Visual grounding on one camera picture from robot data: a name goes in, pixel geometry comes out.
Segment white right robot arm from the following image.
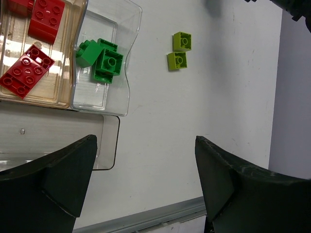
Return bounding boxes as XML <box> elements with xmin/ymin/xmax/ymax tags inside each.
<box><xmin>271</xmin><ymin>0</ymin><xmax>311</xmax><ymax>32</ymax></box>

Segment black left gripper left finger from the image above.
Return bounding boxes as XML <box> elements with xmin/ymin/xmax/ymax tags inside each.
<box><xmin>0</xmin><ymin>134</ymin><xmax>97</xmax><ymax>233</ymax></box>

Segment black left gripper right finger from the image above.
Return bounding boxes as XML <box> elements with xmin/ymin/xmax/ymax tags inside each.
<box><xmin>195</xmin><ymin>136</ymin><xmax>311</xmax><ymax>233</ymax></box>

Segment small red lego brick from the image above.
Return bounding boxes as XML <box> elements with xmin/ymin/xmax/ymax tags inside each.
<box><xmin>7</xmin><ymin>0</ymin><xmax>35</xmax><ymax>17</ymax></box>

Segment small green lego brick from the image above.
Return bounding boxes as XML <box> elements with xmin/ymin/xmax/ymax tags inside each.
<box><xmin>95</xmin><ymin>49</ymin><xmax>123</xmax><ymax>76</ymax></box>

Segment aluminium rail frame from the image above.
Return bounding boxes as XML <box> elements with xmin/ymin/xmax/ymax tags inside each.
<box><xmin>74</xmin><ymin>197</ymin><xmax>207</xmax><ymax>233</ymax></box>

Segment clear plastic bin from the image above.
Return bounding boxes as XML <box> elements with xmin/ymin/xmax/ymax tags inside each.
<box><xmin>71</xmin><ymin>0</ymin><xmax>142</xmax><ymax>116</ymax></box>

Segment long green lego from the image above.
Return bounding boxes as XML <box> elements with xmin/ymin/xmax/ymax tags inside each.
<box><xmin>92</xmin><ymin>38</ymin><xmax>120</xmax><ymax>84</ymax></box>

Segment clear long front bin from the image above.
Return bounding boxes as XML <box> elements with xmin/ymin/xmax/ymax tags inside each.
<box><xmin>0</xmin><ymin>102</ymin><xmax>120</xmax><ymax>171</ymax></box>

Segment lime lego brick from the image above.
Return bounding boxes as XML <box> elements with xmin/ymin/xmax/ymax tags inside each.
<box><xmin>167</xmin><ymin>52</ymin><xmax>188</xmax><ymax>71</ymax></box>
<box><xmin>173</xmin><ymin>32</ymin><xmax>192</xmax><ymax>52</ymax></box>

